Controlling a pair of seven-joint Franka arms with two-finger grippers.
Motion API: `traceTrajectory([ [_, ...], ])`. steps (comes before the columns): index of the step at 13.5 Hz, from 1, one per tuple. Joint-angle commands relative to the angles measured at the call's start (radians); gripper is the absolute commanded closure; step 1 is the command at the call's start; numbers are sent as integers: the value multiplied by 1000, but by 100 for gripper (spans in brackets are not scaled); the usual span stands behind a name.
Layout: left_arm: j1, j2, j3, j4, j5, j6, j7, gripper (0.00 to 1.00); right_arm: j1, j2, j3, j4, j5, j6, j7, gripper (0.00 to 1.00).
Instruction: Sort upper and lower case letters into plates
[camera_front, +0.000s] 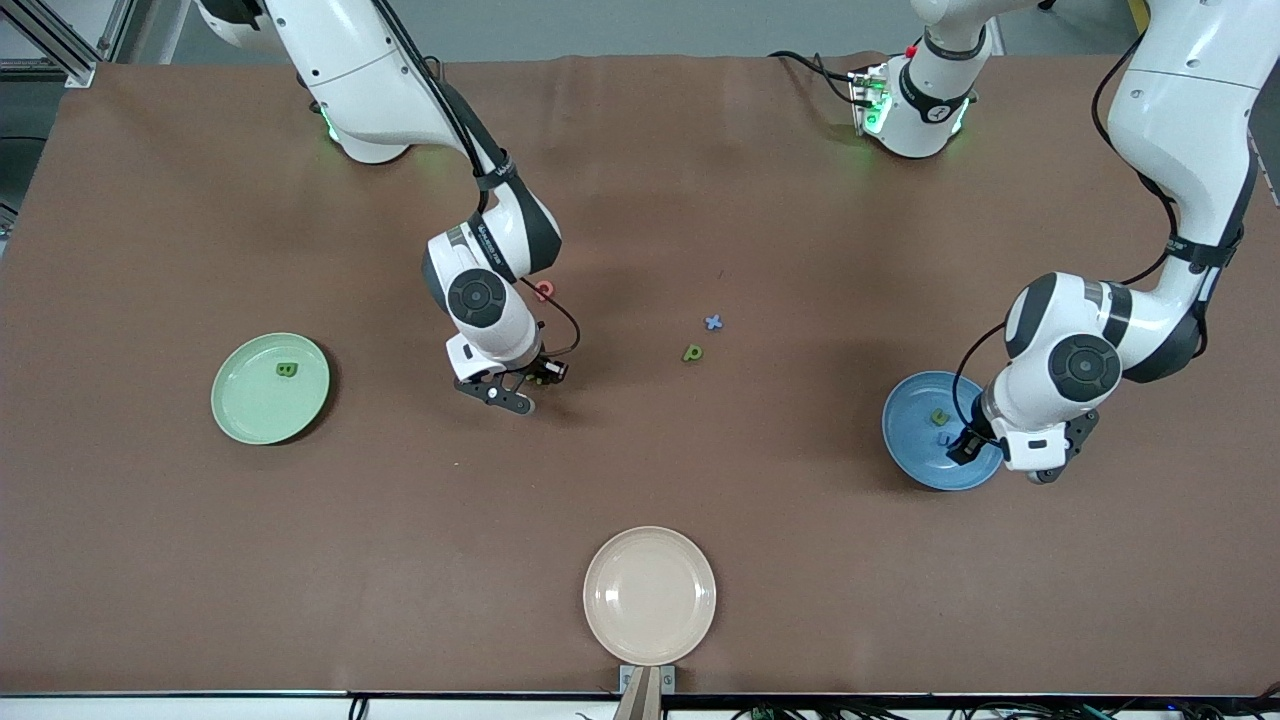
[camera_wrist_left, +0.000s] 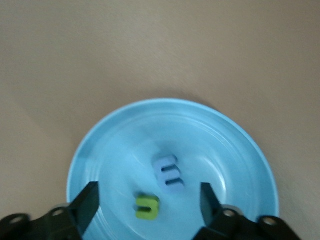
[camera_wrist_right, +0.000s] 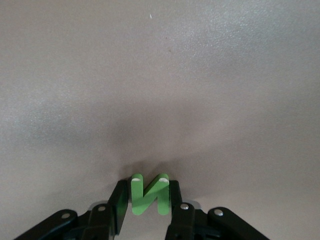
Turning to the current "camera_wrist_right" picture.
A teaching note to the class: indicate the green letter N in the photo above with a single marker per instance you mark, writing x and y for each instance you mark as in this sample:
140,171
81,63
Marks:
140,202

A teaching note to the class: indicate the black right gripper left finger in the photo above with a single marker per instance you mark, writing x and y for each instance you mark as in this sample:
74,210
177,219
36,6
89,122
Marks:
100,222

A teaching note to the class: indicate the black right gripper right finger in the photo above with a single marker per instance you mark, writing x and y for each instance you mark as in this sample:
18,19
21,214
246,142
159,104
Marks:
185,222

